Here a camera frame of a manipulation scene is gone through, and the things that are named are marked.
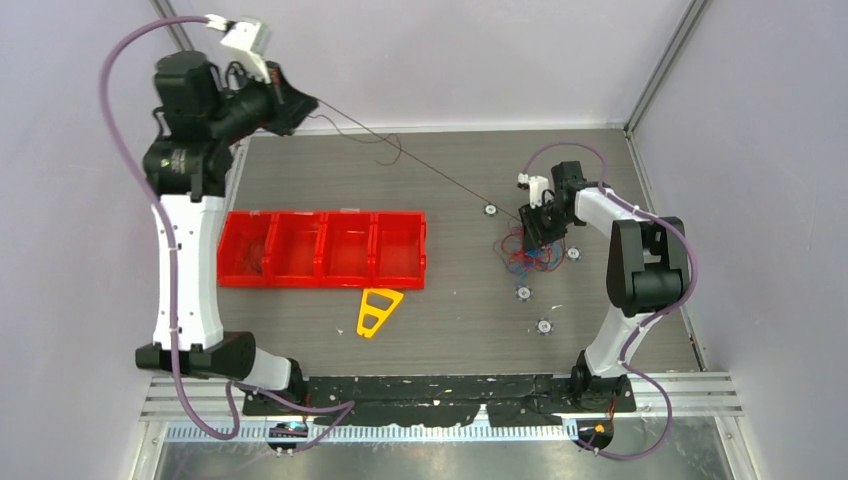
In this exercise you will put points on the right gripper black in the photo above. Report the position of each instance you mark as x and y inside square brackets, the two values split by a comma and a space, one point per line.
[535, 233]

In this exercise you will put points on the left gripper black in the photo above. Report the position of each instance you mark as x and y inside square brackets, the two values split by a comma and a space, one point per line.
[286, 103]

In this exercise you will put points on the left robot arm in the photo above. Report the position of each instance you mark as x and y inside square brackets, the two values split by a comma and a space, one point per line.
[203, 112]

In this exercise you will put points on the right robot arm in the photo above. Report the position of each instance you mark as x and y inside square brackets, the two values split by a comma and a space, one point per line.
[647, 273]

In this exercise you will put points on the poker chip top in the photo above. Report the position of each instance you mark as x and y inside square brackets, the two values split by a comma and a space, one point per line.
[489, 209]

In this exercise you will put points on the poker chip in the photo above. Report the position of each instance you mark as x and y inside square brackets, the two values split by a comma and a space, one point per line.
[489, 209]
[544, 327]
[573, 254]
[524, 293]

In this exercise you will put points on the poker chip right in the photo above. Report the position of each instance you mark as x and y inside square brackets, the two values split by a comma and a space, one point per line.
[573, 254]

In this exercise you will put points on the poker chip lower middle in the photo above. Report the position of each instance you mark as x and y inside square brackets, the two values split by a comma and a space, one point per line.
[524, 293]

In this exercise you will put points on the poker chip bottom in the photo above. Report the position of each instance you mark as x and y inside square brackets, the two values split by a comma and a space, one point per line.
[544, 327]

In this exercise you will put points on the red four-compartment bin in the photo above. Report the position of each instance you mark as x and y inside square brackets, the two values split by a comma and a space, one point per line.
[323, 249]

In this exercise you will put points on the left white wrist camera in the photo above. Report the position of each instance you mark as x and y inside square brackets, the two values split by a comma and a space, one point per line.
[246, 40]

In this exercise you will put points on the yellow triangular plastic frame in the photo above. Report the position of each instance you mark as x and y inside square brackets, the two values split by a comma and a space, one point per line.
[376, 307]

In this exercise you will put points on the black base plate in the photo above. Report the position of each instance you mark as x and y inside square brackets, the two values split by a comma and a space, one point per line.
[446, 400]

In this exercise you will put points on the aluminium front rail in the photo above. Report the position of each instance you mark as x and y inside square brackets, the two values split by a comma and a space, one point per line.
[690, 398]

